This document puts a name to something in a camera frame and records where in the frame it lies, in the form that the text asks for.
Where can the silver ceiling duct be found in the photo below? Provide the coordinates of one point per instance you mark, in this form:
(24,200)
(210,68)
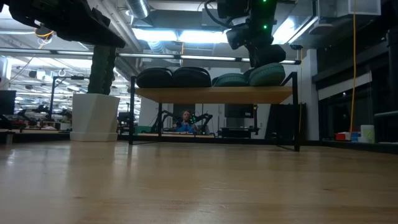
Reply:
(138,7)

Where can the person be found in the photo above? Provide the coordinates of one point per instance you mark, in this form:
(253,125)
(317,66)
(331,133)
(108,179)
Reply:
(186,116)

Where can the wooden shelf with black frame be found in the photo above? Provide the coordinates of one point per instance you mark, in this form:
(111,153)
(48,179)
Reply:
(217,95)

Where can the background dark monitor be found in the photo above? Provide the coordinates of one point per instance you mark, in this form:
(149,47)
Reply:
(239,111)

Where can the long ceiling light bar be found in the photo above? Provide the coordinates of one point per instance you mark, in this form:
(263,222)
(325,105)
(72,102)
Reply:
(186,58)

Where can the white and green container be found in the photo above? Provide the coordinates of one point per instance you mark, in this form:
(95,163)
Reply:
(367,133)

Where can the dark screen at desk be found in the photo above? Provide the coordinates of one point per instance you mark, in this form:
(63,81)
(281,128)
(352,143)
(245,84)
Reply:
(6,102)

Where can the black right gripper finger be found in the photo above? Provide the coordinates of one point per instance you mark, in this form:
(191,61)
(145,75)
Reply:
(253,57)

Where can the black rig post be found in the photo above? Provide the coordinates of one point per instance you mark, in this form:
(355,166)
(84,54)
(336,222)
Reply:
(392,77)

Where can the blue box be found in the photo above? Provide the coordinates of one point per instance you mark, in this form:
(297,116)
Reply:
(355,137)

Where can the ceiling security camera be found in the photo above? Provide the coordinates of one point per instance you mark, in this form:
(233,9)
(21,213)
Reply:
(296,47)

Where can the background black robot arm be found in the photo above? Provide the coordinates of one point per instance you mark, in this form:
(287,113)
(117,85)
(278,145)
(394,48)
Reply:
(205,119)
(169,116)

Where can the black rubber slide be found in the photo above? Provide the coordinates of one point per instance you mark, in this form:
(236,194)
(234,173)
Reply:
(154,79)
(191,78)

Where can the green rubber slide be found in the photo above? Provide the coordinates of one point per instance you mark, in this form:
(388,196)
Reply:
(231,81)
(269,76)

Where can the small grey dome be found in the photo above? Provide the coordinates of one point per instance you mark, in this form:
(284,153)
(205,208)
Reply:
(275,135)

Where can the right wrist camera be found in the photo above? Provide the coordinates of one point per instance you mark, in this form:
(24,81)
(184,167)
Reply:
(237,37)

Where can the white ceiling duct box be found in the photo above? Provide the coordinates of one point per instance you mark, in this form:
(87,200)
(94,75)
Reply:
(335,7)

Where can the red box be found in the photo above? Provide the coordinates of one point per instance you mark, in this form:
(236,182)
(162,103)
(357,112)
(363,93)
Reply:
(340,137)

